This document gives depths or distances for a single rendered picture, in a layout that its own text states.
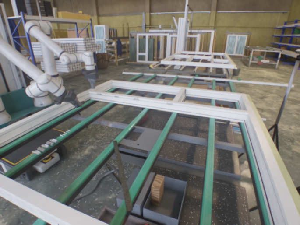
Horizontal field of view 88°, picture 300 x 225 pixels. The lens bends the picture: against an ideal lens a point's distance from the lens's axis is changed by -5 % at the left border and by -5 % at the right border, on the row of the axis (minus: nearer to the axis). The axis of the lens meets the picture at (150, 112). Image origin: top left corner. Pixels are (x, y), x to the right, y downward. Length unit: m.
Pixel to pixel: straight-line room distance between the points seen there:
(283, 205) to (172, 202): 0.53
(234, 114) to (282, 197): 0.72
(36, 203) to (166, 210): 0.61
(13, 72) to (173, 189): 1.90
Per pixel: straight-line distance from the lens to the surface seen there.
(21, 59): 1.52
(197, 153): 1.37
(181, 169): 1.26
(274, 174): 0.84
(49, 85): 1.25
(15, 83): 2.23
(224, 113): 1.32
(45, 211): 0.67
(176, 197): 1.05
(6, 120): 1.96
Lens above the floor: 1.43
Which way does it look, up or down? 25 degrees down
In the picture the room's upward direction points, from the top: straight up
